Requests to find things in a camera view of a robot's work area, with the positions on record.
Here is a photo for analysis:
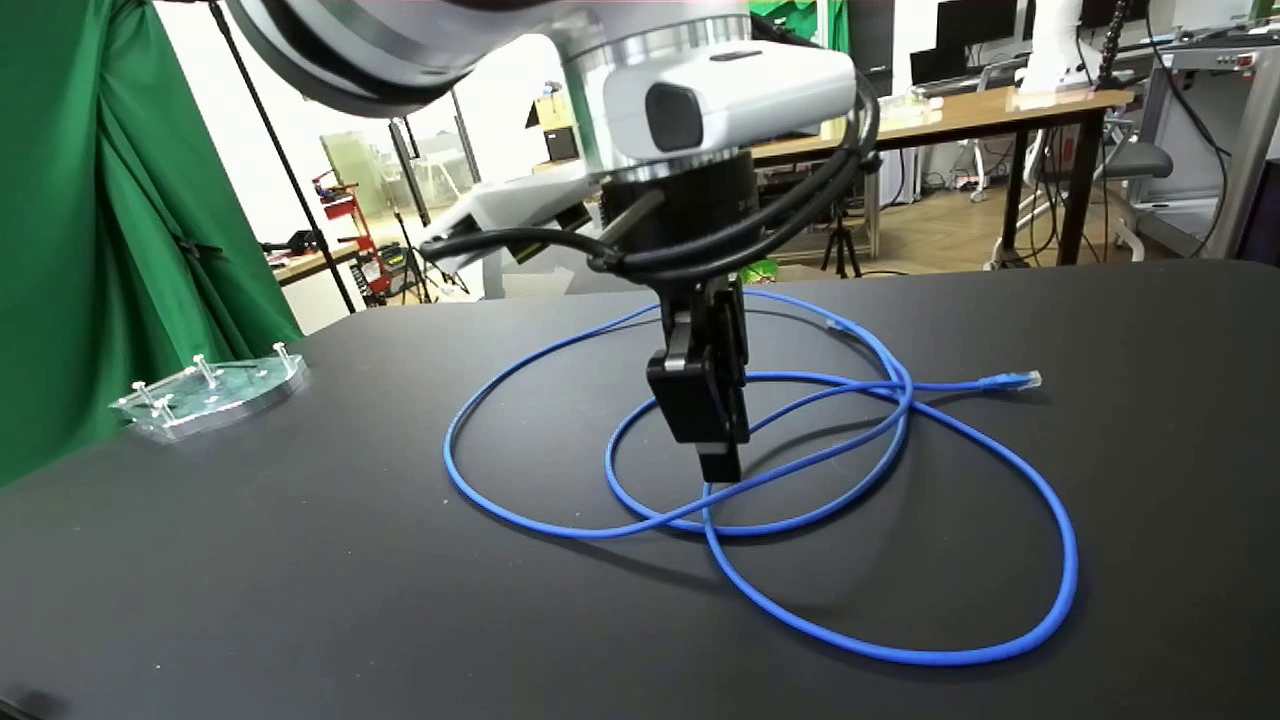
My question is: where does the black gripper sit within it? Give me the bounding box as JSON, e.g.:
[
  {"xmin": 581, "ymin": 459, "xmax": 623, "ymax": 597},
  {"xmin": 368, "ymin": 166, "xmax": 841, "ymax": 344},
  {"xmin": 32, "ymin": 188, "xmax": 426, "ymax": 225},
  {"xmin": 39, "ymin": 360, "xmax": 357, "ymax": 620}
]
[{"xmin": 595, "ymin": 152, "xmax": 763, "ymax": 487}]

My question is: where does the blue ethernet cord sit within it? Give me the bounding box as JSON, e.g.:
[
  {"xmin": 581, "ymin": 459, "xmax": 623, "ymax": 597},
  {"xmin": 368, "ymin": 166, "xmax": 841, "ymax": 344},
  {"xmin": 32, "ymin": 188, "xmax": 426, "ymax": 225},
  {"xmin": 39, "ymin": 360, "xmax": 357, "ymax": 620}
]
[{"xmin": 439, "ymin": 286, "xmax": 1083, "ymax": 674}]

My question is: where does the small black tripod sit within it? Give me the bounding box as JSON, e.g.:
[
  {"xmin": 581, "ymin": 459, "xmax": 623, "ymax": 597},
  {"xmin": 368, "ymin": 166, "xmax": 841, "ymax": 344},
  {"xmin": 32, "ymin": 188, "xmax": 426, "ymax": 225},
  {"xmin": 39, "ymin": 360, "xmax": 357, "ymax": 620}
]
[{"xmin": 818, "ymin": 216, "xmax": 865, "ymax": 282}]

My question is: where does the long wooden desk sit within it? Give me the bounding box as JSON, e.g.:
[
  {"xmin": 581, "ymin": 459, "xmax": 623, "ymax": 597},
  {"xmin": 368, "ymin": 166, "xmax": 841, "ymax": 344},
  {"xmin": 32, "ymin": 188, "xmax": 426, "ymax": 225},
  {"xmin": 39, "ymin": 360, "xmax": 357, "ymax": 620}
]
[{"xmin": 746, "ymin": 85, "xmax": 1143, "ymax": 272}]

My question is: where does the red tool cart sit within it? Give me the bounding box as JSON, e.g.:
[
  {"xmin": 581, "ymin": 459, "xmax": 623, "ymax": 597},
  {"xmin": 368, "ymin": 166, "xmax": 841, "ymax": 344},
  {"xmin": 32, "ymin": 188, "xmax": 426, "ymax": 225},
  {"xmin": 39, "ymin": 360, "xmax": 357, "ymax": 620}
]
[{"xmin": 312, "ymin": 166, "xmax": 404, "ymax": 305}]

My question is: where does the black computer monitor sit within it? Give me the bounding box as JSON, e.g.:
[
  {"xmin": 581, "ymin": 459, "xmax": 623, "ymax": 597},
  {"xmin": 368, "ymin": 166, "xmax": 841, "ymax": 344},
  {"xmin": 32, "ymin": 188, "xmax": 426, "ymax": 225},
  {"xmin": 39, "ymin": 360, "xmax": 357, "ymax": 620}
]
[{"xmin": 911, "ymin": 0, "xmax": 1025, "ymax": 94}]

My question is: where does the white column device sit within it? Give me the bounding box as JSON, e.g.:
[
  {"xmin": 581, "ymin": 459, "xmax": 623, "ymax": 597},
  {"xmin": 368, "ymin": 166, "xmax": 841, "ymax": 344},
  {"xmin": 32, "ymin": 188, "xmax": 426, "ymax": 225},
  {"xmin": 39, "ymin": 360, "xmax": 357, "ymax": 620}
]
[{"xmin": 1015, "ymin": 0, "xmax": 1092, "ymax": 112}]

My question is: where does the black curtain stand pole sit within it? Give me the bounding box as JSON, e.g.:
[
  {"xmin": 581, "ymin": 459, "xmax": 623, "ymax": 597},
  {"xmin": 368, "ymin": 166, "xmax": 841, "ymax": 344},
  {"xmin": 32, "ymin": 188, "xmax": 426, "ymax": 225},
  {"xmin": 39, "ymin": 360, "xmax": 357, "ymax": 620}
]
[{"xmin": 203, "ymin": 0, "xmax": 365, "ymax": 316}]

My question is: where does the clear acrylic plate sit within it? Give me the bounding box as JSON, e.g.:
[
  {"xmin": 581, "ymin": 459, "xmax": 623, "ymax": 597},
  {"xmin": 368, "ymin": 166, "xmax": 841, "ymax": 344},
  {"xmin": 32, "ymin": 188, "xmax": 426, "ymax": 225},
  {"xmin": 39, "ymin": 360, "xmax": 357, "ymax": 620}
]
[{"xmin": 109, "ymin": 341, "xmax": 312, "ymax": 444}]

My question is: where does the green curtain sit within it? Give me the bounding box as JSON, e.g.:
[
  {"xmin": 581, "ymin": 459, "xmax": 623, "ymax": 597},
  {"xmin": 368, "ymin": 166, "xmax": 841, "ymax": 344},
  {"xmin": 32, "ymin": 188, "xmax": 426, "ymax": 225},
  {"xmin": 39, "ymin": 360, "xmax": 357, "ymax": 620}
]
[{"xmin": 0, "ymin": 0, "xmax": 308, "ymax": 491}]

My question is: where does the black gripper cable bundle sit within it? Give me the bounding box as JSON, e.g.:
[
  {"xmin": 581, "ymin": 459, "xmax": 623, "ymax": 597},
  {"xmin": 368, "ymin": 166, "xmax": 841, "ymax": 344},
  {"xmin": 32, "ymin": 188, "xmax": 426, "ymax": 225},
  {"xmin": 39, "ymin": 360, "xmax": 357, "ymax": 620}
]
[{"xmin": 585, "ymin": 75, "xmax": 884, "ymax": 292}]

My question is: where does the black camera cable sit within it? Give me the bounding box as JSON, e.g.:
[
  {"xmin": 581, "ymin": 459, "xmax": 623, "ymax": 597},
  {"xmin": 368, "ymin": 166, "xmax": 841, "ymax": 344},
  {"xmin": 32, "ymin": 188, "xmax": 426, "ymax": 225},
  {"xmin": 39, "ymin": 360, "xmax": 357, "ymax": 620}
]
[{"xmin": 417, "ymin": 216, "xmax": 632, "ymax": 272}]

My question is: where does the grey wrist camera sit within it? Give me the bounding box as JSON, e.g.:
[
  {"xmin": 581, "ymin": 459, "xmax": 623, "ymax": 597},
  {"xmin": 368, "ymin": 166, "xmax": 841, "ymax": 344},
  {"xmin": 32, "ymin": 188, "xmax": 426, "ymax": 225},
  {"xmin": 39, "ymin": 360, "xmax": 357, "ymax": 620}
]
[{"xmin": 457, "ymin": 166, "xmax": 606, "ymax": 236}]

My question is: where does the grey machine frame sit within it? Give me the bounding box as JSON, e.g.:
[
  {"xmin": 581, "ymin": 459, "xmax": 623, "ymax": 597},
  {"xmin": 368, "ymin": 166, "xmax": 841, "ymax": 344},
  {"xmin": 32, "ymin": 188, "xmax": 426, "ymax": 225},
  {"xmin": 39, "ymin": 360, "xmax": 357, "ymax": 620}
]
[{"xmin": 1105, "ymin": 25, "xmax": 1280, "ymax": 264}]

